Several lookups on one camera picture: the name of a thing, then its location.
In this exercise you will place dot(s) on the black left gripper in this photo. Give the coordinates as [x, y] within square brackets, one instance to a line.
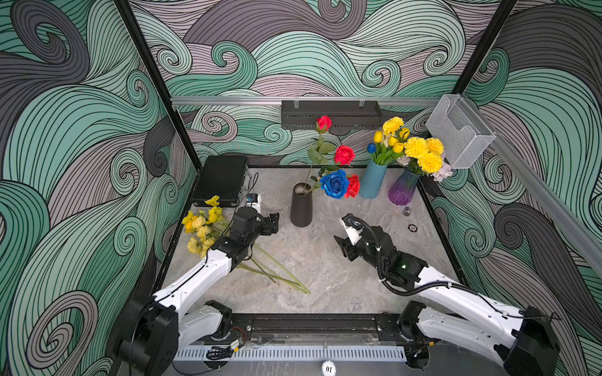
[273, 224]

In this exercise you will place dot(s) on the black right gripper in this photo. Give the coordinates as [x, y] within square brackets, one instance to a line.
[346, 247]

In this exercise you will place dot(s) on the black cylindrical vase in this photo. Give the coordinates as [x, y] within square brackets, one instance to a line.
[301, 214]

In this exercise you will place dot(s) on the yellow ranunculus stem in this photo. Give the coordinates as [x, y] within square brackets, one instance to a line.
[214, 211]

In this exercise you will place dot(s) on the yellow flower bunch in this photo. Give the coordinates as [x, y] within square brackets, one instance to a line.
[276, 269]

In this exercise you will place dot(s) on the pale yellow blossom spray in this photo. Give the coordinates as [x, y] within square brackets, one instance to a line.
[197, 230]

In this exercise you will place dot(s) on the teal ceramic vase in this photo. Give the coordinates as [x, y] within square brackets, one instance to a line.
[372, 180]

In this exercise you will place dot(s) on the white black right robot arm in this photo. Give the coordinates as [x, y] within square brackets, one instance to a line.
[521, 340]

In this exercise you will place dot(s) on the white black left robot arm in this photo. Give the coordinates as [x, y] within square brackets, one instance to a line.
[154, 327]

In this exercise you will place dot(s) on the purple glass vase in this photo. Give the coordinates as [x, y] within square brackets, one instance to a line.
[403, 189]

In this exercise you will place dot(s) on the blue rose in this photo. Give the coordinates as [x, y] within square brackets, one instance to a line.
[335, 184]

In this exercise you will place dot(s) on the black ribbed hard case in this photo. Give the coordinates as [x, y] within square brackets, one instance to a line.
[221, 176]

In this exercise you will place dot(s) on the red rose stem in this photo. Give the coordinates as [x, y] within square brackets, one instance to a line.
[326, 157]

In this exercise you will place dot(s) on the yellow tulip bouquet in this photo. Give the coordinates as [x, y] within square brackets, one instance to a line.
[389, 142]

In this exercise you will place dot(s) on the black hanging tray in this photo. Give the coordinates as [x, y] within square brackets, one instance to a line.
[352, 114]

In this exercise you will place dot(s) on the yellow carnation bouquet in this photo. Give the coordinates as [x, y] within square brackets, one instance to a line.
[422, 156]

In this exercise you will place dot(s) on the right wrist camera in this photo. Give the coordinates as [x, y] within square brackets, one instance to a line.
[354, 228]

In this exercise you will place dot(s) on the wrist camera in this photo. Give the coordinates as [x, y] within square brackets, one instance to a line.
[354, 228]
[253, 200]

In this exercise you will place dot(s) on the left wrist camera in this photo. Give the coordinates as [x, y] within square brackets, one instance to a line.
[253, 200]

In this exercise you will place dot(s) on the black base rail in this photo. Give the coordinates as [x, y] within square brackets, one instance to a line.
[380, 326]

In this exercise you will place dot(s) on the white slotted cable duct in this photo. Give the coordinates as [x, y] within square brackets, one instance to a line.
[319, 353]

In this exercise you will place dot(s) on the clear acrylic wall box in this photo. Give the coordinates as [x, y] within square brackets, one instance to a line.
[462, 129]

